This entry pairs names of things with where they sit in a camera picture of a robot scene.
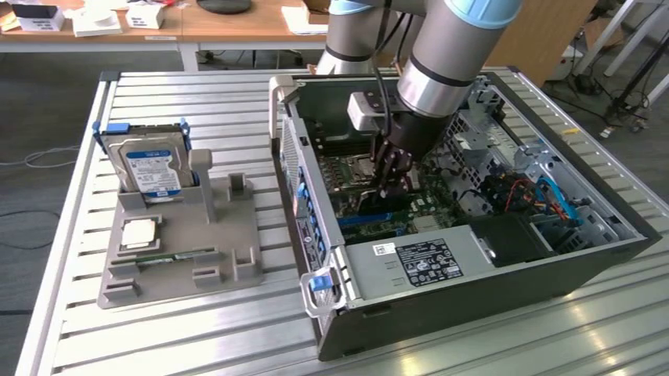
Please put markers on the white labelled carton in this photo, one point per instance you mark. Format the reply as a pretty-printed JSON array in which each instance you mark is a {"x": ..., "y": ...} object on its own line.
[{"x": 146, "y": 17}]

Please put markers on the green graphics card black cooler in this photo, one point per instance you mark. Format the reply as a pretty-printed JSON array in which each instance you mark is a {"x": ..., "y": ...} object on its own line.
[{"x": 387, "y": 204}]

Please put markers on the grey plastic parts rack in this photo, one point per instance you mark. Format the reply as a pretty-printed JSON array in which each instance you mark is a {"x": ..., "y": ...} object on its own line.
[{"x": 184, "y": 235}]

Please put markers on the black tripod stand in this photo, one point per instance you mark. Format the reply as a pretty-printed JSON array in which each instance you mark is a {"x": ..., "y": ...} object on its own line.
[{"x": 619, "y": 103}]

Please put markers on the white box device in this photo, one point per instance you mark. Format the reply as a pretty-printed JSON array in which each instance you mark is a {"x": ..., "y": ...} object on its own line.
[{"x": 567, "y": 66}]

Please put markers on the hard disk with blue caddy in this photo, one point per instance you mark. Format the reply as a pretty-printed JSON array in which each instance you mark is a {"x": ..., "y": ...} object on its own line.
[{"x": 152, "y": 168}]

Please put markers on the black open PC case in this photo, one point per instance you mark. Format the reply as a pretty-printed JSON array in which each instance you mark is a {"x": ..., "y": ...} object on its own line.
[{"x": 471, "y": 313}]

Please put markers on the metal disk bay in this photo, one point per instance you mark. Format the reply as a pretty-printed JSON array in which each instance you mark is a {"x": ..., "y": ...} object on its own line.
[{"x": 567, "y": 235}]

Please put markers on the metal CPU socket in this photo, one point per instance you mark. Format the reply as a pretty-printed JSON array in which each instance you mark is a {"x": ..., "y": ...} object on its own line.
[{"x": 361, "y": 168}]

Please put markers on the green motherboard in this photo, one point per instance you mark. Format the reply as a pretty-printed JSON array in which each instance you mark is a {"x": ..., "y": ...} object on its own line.
[{"x": 436, "y": 196}]

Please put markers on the small yellow clip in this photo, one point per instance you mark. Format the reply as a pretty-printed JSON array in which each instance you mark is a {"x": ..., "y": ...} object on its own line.
[{"x": 571, "y": 132}]

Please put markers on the white round device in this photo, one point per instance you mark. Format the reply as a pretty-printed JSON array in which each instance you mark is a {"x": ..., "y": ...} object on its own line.
[{"x": 97, "y": 21}]

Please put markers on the brown cardboard box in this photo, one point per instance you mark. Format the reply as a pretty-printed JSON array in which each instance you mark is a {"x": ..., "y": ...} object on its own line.
[
  {"x": 602, "y": 35},
  {"x": 316, "y": 6}
]

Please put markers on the blue slot latch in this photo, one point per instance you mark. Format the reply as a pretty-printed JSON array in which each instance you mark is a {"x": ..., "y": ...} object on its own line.
[{"x": 301, "y": 192}]

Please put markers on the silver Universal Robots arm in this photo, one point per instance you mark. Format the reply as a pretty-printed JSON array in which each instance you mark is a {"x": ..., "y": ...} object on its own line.
[{"x": 455, "y": 51}]

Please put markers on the silver CPU chip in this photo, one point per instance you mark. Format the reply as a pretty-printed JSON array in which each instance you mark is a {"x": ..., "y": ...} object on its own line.
[{"x": 138, "y": 233}]

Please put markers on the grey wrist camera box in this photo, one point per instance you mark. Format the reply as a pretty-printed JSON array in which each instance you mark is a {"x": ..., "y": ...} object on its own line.
[{"x": 364, "y": 113}]

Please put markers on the grey power supply unit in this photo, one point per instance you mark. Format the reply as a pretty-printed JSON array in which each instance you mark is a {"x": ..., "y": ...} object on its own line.
[{"x": 377, "y": 274}]

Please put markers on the white table frame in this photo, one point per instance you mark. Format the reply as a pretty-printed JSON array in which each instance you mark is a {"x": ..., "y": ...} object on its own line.
[{"x": 612, "y": 66}]

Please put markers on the white paper stack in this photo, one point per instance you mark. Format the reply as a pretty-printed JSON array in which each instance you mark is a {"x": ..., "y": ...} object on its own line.
[{"x": 304, "y": 21}]

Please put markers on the green RAM stick white label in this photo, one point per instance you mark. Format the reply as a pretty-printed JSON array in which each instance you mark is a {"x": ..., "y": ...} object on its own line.
[{"x": 162, "y": 258}]

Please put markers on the black round pad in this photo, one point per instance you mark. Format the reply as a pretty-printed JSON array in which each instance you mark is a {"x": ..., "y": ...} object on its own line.
[{"x": 225, "y": 6}]

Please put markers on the black regulatory label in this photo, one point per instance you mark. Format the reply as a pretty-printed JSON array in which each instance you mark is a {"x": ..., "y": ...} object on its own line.
[{"x": 308, "y": 243}]

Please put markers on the small silver chipset heatsink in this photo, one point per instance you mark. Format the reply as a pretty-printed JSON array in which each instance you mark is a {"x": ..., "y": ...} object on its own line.
[{"x": 427, "y": 224}]

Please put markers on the white box black lid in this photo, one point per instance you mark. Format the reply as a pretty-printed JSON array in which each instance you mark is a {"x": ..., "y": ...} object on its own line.
[{"x": 39, "y": 21}]

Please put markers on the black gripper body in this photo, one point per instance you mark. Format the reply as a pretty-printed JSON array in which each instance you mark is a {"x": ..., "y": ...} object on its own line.
[{"x": 416, "y": 133}]

